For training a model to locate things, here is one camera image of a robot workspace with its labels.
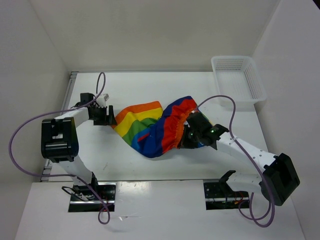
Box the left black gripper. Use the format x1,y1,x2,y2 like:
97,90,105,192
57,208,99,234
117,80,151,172
90,105,118,126

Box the rainbow striped shorts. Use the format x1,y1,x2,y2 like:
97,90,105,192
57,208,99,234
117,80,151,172
112,96,197,158

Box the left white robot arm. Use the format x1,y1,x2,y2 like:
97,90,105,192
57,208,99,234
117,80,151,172
41,93,117,201

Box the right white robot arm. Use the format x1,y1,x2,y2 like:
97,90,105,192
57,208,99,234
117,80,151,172
180,112,300,206

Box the white plastic basket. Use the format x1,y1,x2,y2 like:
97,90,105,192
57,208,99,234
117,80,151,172
211,55,267,108

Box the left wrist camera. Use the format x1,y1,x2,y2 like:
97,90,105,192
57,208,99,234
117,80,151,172
95,93,109,108

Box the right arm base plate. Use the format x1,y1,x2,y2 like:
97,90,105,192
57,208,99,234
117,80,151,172
203,180,250,210

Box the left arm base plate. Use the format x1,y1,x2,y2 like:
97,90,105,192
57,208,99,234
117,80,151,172
62,182,117,213

